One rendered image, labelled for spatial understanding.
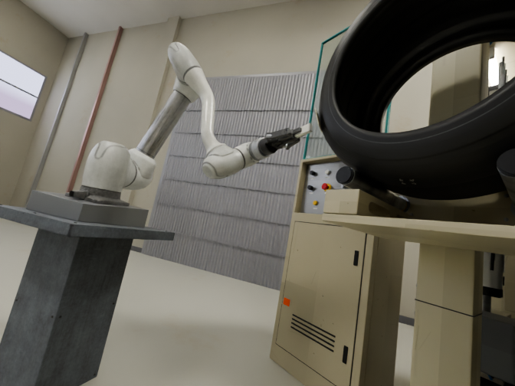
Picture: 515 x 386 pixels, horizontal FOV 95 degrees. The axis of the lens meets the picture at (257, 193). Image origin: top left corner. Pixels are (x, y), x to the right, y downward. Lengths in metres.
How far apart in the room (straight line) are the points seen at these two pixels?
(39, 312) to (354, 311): 1.29
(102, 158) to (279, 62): 3.88
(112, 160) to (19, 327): 0.70
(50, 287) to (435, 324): 1.28
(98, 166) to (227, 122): 3.31
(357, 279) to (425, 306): 0.47
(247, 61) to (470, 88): 4.22
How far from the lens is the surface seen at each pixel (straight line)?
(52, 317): 1.19
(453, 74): 1.07
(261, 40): 5.12
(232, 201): 3.77
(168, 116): 1.39
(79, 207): 1.07
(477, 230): 0.50
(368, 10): 0.83
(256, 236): 3.56
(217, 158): 0.95
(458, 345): 0.89
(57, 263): 1.19
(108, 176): 1.19
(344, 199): 0.58
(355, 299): 1.32
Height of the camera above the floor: 0.73
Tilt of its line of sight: 9 degrees up
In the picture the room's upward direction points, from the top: 11 degrees clockwise
